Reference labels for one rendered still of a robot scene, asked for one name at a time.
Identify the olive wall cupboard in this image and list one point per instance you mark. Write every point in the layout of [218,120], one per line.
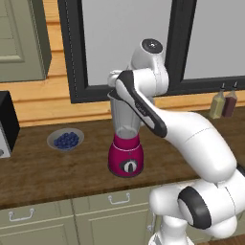
[22,38]

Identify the grey bowl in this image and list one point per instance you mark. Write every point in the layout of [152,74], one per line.
[51,140]

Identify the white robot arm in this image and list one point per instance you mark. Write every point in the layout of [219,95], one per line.
[204,150]

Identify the dark red sauce bottle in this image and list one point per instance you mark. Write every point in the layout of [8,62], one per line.
[230,106]

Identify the black microwave oven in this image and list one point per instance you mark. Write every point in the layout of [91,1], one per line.
[7,124]

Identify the magenta blender with clear jar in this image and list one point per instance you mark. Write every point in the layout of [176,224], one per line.
[125,156]

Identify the black window frame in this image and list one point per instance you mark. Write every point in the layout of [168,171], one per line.
[75,63]

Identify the blueberries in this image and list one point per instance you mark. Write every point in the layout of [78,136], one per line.
[66,140]

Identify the olive cupboard door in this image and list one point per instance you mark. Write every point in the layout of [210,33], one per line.
[35,234]
[115,228]

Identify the olive drawer front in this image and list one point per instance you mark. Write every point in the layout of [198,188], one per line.
[48,212]
[92,202]

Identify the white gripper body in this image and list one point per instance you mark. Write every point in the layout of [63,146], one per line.
[113,78]

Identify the yellow-green oil bottle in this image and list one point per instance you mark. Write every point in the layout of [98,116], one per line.
[217,106]

